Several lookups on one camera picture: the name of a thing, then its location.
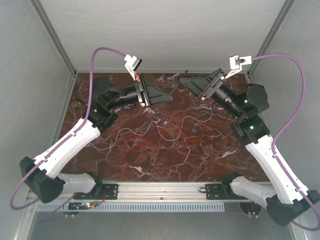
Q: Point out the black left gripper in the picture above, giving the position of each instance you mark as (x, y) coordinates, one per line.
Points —
(148, 94)

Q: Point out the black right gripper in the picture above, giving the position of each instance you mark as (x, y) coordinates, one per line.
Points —
(197, 84)

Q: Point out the aluminium front rail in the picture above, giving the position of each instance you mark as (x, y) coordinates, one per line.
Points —
(160, 191)

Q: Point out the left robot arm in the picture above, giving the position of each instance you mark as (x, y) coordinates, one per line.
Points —
(43, 175)

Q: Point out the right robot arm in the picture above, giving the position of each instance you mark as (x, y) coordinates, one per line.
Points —
(251, 131)

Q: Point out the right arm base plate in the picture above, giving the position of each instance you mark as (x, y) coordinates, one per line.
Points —
(215, 191)

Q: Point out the black yellow screwdriver left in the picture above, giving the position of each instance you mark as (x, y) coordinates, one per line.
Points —
(81, 102)

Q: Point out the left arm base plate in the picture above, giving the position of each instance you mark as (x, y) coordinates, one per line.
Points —
(107, 191)

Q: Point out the grey slotted cable duct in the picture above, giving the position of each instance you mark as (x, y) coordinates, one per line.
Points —
(148, 207)

